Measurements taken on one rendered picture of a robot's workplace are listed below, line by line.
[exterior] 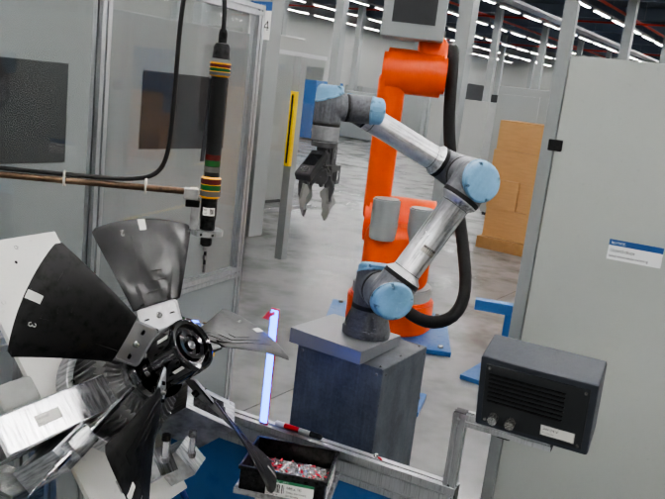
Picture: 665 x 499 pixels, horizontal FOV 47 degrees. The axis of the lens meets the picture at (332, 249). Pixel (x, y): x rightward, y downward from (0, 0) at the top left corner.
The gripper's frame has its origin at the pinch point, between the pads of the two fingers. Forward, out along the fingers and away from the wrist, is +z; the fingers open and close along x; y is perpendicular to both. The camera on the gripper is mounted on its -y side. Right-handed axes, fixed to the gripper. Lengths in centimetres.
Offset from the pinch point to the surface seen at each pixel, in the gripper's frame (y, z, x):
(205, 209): -52, -7, 0
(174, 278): -51, 11, 7
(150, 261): -52, 8, 13
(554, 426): -19, 33, -75
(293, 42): 781, -86, 447
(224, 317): -30.2, 24.5, 6.6
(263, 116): 544, 8, 343
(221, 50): -52, -40, -1
